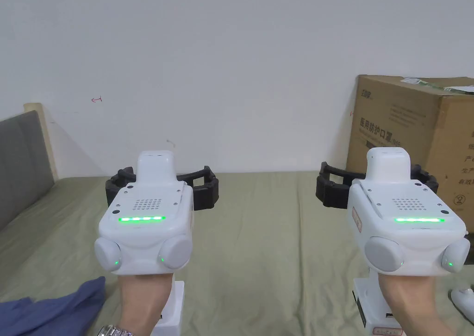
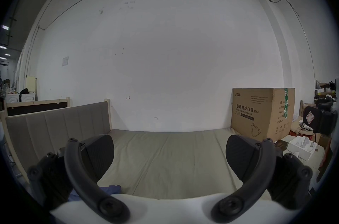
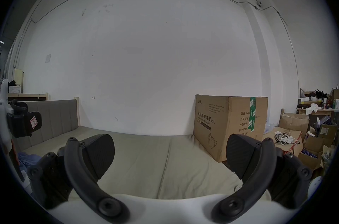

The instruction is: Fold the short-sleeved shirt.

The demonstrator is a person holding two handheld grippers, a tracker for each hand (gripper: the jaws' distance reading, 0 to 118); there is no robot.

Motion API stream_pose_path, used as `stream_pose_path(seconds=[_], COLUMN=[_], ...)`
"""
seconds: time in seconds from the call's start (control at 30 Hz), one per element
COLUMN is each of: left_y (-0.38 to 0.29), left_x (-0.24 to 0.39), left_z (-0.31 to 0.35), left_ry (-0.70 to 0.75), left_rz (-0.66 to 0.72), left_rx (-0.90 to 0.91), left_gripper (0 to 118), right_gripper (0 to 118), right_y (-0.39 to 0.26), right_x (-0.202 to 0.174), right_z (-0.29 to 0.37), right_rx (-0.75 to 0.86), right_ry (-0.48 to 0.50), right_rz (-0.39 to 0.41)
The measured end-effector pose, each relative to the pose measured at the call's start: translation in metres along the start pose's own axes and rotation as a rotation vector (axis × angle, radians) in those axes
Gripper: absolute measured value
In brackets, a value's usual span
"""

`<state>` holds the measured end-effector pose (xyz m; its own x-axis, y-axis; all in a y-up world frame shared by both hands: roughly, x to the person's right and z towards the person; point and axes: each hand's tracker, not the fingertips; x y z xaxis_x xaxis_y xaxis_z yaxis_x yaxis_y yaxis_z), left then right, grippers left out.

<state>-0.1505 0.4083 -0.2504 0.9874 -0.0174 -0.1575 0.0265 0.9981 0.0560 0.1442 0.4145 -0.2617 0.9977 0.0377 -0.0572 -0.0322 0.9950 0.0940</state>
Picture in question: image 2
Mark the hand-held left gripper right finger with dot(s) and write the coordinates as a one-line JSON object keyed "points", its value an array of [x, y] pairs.
{"points": [[262, 172]]}

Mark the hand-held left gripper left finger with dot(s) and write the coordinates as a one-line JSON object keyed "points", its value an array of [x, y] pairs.
{"points": [[79, 172]]}

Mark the dark blue garment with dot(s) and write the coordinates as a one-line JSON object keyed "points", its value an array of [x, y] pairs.
{"points": [[111, 190]]}

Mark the white tissue box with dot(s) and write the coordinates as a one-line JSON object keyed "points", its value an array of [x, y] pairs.
{"points": [[302, 147]]}

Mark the grey padded headboard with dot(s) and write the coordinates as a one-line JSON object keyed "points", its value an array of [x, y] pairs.
{"points": [[57, 125]]}

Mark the brown cardboard carton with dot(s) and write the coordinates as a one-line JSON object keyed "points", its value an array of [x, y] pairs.
{"points": [[261, 113]]}

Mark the wooden framed black headboard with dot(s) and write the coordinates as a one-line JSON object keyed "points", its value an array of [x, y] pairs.
{"points": [[34, 106]]}

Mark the black office chair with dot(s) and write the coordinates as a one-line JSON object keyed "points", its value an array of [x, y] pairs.
{"points": [[321, 118]]}

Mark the bed with beige sheet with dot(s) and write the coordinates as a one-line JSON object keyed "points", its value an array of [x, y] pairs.
{"points": [[169, 162]]}

